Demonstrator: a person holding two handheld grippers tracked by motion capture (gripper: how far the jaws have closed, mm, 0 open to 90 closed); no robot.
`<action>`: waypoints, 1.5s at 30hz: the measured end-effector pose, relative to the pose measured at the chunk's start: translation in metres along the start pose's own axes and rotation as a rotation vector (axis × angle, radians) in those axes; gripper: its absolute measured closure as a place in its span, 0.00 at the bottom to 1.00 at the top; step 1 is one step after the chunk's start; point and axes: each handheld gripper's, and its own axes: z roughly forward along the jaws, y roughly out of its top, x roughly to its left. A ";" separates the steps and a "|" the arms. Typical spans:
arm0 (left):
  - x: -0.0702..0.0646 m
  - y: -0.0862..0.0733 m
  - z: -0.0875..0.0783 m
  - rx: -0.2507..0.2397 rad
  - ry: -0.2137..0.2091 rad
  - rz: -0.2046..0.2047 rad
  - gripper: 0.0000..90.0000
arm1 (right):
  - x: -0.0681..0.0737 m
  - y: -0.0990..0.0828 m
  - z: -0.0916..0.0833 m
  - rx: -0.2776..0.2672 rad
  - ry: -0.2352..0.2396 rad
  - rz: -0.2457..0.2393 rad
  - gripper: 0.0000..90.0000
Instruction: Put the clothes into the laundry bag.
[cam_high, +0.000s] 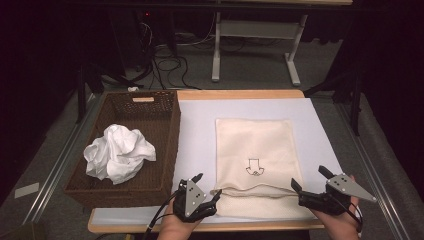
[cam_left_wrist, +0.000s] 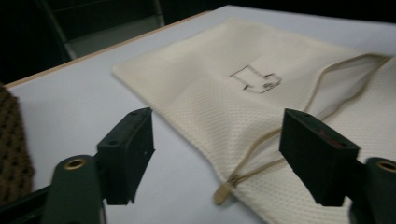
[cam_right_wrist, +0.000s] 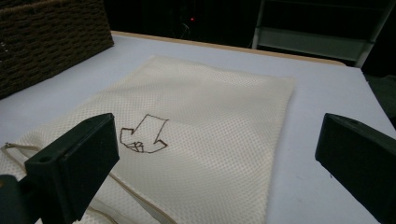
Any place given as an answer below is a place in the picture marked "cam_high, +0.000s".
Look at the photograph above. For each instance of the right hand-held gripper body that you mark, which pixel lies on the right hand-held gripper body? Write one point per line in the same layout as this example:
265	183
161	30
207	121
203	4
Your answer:
336	195

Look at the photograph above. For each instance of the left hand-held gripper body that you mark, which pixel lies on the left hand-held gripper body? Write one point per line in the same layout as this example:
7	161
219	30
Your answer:
192	197

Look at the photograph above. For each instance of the white shirt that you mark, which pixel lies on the white shirt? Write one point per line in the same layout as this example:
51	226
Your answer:
120	153

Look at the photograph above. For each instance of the brown wicker basket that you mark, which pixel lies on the brown wicker basket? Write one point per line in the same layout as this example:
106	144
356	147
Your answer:
150	110

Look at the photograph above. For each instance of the person's right hand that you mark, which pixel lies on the person's right hand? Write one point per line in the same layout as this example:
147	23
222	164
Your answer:
340	223

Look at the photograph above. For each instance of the person's left hand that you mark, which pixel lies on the person's left hand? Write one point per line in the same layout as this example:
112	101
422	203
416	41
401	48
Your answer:
175	226

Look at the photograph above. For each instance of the white table mat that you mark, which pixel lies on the white table mat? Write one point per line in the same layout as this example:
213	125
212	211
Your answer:
196	133

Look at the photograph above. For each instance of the black stand leg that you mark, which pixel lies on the black stand leg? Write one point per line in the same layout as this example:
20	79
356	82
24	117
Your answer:
81	93
355	106

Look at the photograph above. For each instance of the small white floor scrap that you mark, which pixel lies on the small white floor scrap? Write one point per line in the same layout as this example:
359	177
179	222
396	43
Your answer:
133	89

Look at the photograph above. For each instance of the grey floor tape strip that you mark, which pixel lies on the grey floor tape strip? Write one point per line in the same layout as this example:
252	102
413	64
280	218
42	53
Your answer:
26	190

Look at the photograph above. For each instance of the metal floor rail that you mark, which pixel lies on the metal floor rail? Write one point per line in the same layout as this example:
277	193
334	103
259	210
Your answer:
56	166
373	166

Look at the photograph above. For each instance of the white metal desk frame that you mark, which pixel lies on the white metal desk frame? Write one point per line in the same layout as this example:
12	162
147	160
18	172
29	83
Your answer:
256	29

